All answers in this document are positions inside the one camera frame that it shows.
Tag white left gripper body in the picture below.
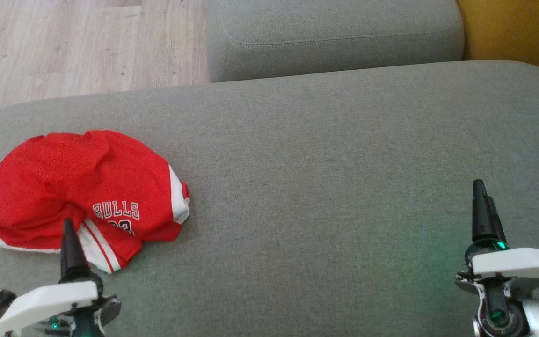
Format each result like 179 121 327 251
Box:
0 272 104 337

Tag red shorts with white hem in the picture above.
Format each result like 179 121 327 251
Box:
0 130 173 254

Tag large grey sofa seat cushion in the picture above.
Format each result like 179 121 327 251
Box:
0 60 539 337

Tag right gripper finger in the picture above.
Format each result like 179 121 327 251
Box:
486 196 508 247
472 179 491 244

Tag small grey sofa cushion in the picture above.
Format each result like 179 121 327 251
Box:
204 0 466 83

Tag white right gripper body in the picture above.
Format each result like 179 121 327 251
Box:
465 239 539 281

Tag mustard yellow sofa cushion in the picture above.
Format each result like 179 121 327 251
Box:
456 0 539 89

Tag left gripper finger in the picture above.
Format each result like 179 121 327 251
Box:
60 218 91 283

